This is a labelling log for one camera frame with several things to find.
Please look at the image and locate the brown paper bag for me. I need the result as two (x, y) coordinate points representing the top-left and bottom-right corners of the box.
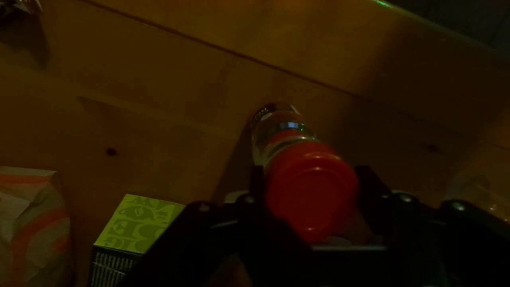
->
(0, 165), (74, 287)

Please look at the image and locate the red bottle lid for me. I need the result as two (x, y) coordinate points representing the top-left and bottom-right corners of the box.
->
(264, 141), (361, 245)

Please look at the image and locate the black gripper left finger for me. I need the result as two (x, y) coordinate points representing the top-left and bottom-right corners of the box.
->
(118, 165), (310, 287)

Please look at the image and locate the small green patterned box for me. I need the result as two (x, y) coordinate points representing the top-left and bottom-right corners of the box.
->
(87, 194), (188, 287)

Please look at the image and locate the red white candy wrapper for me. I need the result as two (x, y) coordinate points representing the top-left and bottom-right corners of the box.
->
(0, 0), (43, 17)

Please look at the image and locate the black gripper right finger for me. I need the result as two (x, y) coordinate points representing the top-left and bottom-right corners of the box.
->
(352, 165), (510, 287)

